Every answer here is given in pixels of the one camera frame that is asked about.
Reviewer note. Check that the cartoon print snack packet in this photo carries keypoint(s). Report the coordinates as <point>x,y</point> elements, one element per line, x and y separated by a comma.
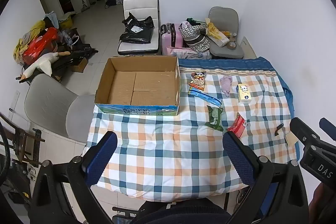
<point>198,80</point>

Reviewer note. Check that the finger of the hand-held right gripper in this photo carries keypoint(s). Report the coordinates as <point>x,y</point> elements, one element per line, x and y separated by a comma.
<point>302,129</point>
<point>328,124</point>

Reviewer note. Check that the yellow white plastic bag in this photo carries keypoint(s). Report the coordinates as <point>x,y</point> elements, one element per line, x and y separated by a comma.
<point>216,35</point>

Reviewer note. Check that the grey shell chair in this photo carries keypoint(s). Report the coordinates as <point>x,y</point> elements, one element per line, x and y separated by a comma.
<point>52,106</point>

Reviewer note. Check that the open cardboard box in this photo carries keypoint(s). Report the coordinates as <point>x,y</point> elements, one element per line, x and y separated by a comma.
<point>141,87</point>

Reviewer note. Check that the black white patterned tote bag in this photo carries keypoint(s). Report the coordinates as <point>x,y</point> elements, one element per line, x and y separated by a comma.
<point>195,37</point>

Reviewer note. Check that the black plastic bags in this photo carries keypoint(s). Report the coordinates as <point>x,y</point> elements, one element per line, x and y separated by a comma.
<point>136,31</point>

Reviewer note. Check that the green packet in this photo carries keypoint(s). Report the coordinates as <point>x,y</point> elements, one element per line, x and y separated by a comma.
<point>214,117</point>

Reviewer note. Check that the pink suitcase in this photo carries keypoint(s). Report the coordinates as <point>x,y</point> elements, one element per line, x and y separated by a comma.
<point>178,39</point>

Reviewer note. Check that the small black hook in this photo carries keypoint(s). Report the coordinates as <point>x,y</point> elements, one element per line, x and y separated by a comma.
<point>278,129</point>

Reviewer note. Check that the white padded chair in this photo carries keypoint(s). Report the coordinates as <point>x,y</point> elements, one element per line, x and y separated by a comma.
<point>155,37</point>

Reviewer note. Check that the plaid blanket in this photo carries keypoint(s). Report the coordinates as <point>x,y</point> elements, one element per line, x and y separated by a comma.
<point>162,150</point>

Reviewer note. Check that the pile of black bags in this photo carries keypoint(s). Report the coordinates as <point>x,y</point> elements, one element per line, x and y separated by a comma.
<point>78,52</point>

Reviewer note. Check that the yellow white tissue pack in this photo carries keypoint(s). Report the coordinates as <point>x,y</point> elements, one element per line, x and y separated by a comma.
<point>243,94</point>

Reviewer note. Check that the tape roll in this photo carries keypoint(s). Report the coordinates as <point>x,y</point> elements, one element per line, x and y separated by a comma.
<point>232,45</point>

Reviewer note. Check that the white goose plush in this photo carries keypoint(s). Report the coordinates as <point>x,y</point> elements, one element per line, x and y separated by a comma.
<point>44,62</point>

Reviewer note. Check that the long blue packet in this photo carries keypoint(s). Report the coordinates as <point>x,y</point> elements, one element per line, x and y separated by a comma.
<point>206,97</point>

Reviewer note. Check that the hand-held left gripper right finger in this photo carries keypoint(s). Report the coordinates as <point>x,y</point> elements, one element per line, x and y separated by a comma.
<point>238,161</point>

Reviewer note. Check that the small cardboard box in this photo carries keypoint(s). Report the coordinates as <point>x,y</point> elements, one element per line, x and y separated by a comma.
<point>79,65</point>

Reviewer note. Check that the grey chair with tape roll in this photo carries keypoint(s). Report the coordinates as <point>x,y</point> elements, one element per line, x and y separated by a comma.
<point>224,14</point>

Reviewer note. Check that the yellow bin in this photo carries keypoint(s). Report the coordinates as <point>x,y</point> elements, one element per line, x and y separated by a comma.
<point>67,21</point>

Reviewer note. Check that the person's dark pants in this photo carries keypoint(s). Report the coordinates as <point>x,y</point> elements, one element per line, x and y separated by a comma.
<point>176,211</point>

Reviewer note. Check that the red packet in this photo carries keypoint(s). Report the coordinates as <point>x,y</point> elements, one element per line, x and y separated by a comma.
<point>237,125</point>

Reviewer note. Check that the red plastic bag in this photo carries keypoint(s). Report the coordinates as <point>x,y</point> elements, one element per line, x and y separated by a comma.
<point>39,45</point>

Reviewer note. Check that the purple plush toy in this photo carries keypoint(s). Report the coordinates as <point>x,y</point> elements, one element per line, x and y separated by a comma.
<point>225,85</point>

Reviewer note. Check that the beige paper tag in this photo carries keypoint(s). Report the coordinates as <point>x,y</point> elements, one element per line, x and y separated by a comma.
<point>290,139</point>

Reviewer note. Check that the wooden rack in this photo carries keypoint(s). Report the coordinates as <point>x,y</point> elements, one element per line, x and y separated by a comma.
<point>22,145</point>

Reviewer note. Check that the person's right forearm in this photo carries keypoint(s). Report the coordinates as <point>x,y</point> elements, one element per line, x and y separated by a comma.
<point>324,201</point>

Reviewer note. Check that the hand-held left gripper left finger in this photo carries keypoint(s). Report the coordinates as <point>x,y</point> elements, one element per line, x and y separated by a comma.
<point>101,159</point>

